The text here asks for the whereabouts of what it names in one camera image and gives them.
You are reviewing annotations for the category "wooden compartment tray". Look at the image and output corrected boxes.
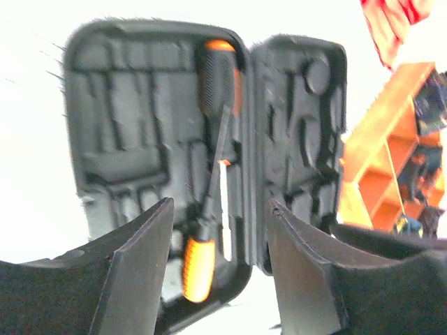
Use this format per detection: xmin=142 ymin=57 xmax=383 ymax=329
xmin=339 ymin=62 xmax=446 ymax=232

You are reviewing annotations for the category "large orange handled screwdriver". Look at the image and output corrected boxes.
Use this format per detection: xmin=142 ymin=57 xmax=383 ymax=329
xmin=200 ymin=40 xmax=242 ymax=118

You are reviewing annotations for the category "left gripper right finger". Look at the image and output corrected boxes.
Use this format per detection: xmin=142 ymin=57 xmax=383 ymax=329
xmin=267 ymin=200 xmax=446 ymax=334

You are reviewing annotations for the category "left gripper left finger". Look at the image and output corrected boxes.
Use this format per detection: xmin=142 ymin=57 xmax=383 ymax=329
xmin=1 ymin=198 xmax=174 ymax=334

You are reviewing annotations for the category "black plastic tool case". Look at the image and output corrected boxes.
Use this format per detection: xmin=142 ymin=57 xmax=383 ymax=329
xmin=63 ymin=19 xmax=347 ymax=334

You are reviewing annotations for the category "red folded cloth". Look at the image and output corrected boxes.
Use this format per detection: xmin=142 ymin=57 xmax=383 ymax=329
xmin=360 ymin=0 xmax=435 ymax=70

